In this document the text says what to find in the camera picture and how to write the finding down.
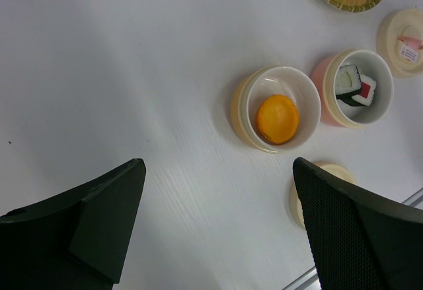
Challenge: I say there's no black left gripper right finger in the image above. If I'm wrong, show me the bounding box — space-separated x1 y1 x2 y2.
293 158 422 289

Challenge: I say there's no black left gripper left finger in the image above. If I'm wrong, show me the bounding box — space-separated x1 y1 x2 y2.
1 159 146 289

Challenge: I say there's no cream lid orange handle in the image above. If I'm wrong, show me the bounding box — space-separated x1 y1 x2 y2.
289 161 356 230

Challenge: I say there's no orange round food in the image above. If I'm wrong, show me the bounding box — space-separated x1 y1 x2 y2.
256 94 299 145

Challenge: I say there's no sushi roll red centre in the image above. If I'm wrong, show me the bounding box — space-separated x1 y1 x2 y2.
337 74 377 107

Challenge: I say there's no sushi roll green centre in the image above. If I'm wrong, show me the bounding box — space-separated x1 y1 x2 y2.
335 64 362 99

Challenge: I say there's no cream lid pink handle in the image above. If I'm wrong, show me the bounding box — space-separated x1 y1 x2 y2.
376 8 422 78

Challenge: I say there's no pink lunch box bowl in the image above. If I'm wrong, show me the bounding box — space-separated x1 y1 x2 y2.
311 50 393 128

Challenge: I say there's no yellow lunch box bowl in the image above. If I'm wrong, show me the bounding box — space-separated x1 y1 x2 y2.
230 66 321 154

